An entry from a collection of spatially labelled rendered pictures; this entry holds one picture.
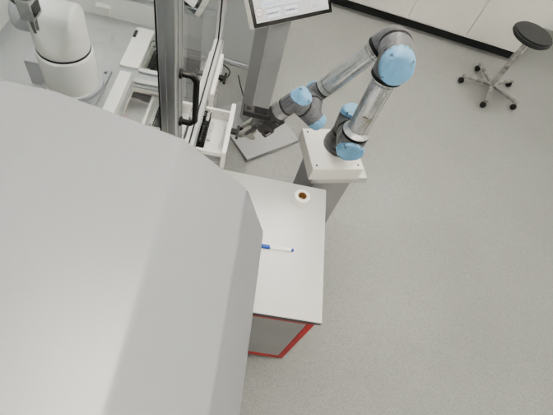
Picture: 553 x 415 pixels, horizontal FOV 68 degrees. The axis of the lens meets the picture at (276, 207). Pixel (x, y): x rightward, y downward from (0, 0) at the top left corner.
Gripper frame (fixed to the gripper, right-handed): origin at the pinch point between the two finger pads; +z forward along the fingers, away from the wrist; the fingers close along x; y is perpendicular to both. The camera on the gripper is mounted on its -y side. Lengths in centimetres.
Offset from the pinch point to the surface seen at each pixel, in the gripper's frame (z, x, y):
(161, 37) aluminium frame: -49, -47, -58
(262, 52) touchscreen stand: 17, 87, 16
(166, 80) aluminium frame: -40, -46, -51
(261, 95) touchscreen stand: 43, 89, 41
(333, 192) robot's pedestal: -3, 3, 63
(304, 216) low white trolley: -6.9, -26.3, 37.1
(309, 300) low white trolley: -9, -64, 40
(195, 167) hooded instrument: -63, -83, -50
